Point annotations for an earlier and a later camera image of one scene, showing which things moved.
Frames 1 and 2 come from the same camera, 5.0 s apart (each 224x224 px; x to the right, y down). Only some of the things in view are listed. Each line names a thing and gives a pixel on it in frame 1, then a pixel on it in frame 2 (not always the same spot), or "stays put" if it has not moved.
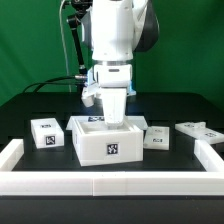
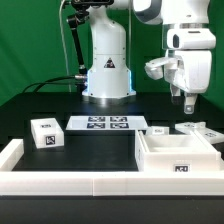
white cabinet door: (198, 131) stays put
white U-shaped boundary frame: (209, 182) stays put
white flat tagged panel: (97, 123) stays put
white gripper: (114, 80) to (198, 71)
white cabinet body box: (98, 143) to (184, 152)
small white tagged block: (47, 132) stays put
